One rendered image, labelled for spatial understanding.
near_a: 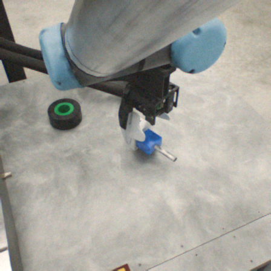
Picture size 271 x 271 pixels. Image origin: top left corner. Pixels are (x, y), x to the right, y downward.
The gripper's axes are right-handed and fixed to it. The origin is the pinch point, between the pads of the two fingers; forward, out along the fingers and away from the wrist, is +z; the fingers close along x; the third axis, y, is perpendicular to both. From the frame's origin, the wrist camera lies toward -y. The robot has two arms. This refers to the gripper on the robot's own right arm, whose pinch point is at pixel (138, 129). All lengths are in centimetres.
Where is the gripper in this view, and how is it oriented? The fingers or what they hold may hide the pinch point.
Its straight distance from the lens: 70.6
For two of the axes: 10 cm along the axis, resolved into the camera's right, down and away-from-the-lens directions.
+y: 7.3, 5.0, -4.6
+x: 6.8, -5.4, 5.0
